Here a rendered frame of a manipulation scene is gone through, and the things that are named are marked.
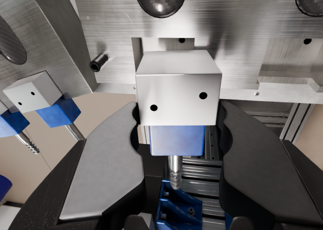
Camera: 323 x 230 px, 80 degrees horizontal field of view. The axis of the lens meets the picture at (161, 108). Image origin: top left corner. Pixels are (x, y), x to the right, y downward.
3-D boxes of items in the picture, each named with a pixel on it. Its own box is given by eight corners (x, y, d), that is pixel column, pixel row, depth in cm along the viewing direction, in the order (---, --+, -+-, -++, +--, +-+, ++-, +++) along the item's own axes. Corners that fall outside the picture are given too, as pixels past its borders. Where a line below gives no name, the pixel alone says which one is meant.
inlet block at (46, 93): (105, 132, 33) (91, 157, 29) (81, 136, 35) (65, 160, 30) (58, 62, 26) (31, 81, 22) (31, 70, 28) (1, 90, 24)
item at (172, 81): (197, 166, 22) (204, 212, 17) (153, 166, 22) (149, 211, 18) (206, 49, 15) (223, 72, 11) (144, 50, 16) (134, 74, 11)
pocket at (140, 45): (193, 70, 21) (192, 87, 18) (145, 68, 22) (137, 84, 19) (195, 25, 18) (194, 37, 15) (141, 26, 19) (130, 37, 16)
